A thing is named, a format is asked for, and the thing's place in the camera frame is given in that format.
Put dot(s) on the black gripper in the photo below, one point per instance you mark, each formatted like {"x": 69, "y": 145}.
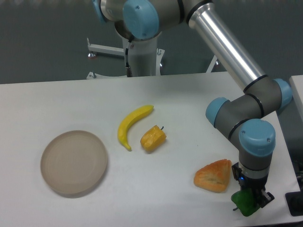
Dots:
{"x": 255, "y": 180}

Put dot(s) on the green bell pepper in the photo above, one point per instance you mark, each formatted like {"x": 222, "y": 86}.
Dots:
{"x": 245, "y": 203}

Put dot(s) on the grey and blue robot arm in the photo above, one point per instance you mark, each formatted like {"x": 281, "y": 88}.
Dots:
{"x": 240, "y": 121}

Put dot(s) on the yellow bell pepper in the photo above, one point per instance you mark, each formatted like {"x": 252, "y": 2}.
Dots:
{"x": 153, "y": 138}

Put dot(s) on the golden triangular pastry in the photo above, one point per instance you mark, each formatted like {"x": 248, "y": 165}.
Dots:
{"x": 214, "y": 177}

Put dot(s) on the black device at table edge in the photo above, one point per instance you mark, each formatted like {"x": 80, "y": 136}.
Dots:
{"x": 295, "y": 203}

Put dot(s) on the white side table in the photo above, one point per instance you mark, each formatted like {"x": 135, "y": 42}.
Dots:
{"x": 297, "y": 87}

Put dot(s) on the yellow banana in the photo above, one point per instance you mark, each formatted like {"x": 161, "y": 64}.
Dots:
{"x": 132, "y": 118}

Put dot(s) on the beige round plate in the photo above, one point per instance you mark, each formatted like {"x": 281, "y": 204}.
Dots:
{"x": 74, "y": 163}

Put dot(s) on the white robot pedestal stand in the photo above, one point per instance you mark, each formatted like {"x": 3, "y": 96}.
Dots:
{"x": 163, "y": 55}

